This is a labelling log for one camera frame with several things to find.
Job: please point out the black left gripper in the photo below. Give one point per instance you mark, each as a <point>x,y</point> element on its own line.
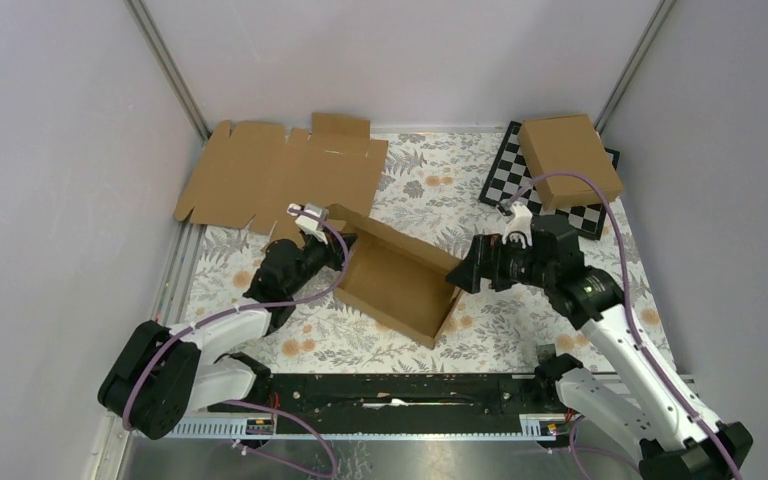
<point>336,249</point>

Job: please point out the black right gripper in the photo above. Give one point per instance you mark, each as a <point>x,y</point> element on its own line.
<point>485,259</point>

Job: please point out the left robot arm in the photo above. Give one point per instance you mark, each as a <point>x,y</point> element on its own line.
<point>166,372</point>

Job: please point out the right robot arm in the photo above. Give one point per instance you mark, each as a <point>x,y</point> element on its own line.
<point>664,426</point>

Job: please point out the closed brown cardboard box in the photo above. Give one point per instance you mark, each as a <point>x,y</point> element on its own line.
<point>568,143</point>

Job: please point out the floral patterned table mat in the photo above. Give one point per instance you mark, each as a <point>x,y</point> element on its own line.
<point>430,189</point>

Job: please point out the flat cardboard sheet stack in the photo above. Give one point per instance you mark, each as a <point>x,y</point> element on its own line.
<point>250,171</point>

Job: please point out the black white chessboard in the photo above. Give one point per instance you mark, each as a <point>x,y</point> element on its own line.
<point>508,172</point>

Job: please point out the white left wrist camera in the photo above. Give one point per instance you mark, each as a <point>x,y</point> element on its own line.
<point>310,218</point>

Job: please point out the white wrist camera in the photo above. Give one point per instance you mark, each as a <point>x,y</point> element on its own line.
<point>310,218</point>
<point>517,232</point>

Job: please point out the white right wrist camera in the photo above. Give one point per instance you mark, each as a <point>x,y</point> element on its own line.
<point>517,232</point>

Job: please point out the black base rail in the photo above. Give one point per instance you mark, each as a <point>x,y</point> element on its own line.
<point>410,405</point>

